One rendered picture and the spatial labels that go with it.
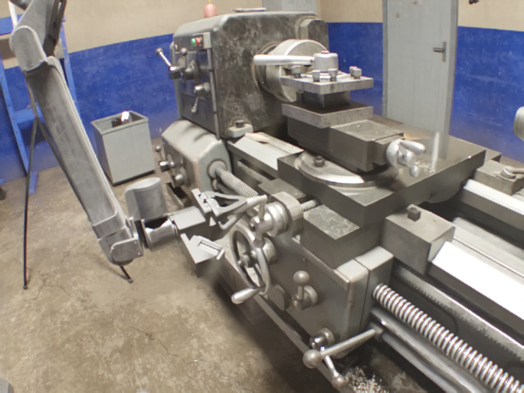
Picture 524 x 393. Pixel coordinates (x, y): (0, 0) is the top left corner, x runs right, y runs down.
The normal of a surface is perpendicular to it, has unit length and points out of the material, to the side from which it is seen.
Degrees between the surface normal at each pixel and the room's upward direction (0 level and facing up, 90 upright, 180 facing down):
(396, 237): 90
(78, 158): 80
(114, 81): 90
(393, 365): 0
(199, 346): 0
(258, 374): 0
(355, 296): 90
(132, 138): 90
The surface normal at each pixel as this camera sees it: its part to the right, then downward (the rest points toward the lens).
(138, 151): 0.59, 0.33
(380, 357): -0.07, -0.88
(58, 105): 0.39, 0.23
